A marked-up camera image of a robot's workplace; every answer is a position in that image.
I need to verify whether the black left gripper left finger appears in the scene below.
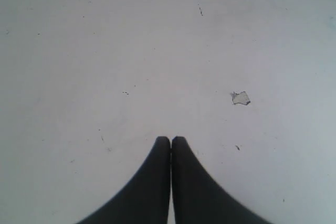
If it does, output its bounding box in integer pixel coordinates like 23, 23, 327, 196
80, 136, 171, 223

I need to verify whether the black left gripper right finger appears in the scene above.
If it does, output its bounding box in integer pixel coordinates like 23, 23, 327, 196
171, 136, 268, 224

